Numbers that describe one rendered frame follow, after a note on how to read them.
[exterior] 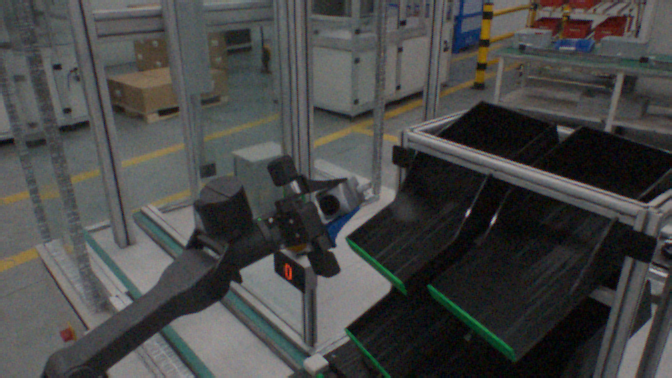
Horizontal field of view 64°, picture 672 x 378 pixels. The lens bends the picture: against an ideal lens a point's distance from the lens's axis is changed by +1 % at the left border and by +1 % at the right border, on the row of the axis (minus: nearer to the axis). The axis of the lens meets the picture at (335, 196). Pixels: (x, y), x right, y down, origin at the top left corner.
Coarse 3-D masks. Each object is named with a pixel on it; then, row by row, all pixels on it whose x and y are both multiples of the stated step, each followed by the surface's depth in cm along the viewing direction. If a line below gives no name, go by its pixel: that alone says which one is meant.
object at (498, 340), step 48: (576, 144) 68; (624, 144) 63; (528, 192) 66; (624, 192) 66; (528, 240) 66; (576, 240) 63; (432, 288) 63; (480, 288) 63; (528, 288) 61; (576, 288) 56; (480, 336) 59; (528, 336) 54
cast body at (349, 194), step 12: (348, 180) 80; (324, 192) 79; (336, 192) 78; (348, 192) 79; (360, 192) 81; (324, 204) 78; (336, 204) 77; (348, 204) 78; (360, 204) 81; (324, 216) 80; (336, 216) 79
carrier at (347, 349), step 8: (344, 344) 136; (352, 344) 136; (328, 352) 134; (336, 352) 134; (344, 352) 134; (352, 352) 134; (360, 352) 134; (328, 360) 131; (336, 360) 131; (344, 360) 131; (352, 360) 131; (360, 360) 131; (368, 360) 128; (336, 368) 129; (344, 368) 129; (352, 368) 129; (360, 368) 129; (368, 368) 127; (376, 368) 126; (344, 376) 127; (352, 376) 126; (360, 376) 126; (368, 376) 126; (376, 376) 126
